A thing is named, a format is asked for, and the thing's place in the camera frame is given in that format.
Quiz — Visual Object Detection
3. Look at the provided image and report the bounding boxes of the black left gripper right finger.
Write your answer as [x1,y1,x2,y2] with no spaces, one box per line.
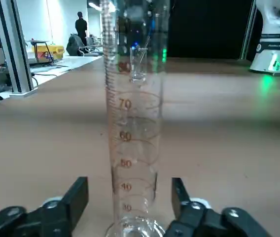
[164,177,273,237]

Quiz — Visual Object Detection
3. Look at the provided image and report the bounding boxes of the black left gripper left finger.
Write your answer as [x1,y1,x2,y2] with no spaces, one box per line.
[0,176,89,237]

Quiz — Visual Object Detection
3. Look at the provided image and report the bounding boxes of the glass pipette blue bulb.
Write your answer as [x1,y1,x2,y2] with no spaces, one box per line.
[140,13,157,67]

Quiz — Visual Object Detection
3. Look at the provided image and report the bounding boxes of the clear glass beaker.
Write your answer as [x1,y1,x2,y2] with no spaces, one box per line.
[129,46,147,83]

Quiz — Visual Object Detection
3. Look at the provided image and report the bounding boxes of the yellow plastic bin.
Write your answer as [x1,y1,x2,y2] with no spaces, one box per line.
[33,44,65,62]

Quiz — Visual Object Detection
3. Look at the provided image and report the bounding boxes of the dark grey chair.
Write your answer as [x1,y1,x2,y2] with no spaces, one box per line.
[66,33,88,57]

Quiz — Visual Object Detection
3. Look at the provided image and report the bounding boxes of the person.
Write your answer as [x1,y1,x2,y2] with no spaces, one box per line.
[74,11,89,47]

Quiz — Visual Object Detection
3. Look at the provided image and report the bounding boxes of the aluminium frame post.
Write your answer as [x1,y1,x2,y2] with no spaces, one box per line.
[0,0,35,99]
[239,3,258,60]

